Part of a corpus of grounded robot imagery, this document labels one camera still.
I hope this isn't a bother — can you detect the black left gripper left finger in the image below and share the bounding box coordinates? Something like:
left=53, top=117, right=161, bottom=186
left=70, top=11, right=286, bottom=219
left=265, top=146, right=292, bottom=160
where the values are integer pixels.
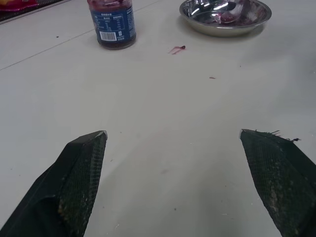
left=0, top=130, right=108, bottom=237

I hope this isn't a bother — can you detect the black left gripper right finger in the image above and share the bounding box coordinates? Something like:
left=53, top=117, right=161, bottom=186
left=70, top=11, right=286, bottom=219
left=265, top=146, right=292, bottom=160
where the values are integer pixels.
left=238, top=128, right=316, bottom=237

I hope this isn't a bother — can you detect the jam jar with blue label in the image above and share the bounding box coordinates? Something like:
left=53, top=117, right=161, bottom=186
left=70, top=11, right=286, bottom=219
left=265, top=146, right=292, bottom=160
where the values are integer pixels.
left=86, top=0, right=137, bottom=50

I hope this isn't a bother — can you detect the jam smear blob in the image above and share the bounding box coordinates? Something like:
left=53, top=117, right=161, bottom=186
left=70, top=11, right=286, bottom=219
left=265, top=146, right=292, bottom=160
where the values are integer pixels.
left=169, top=44, right=187, bottom=55

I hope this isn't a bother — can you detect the round stainless steel dish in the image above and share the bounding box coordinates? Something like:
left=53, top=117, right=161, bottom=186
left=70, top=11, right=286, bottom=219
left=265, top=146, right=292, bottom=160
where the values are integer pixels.
left=179, top=0, right=272, bottom=38

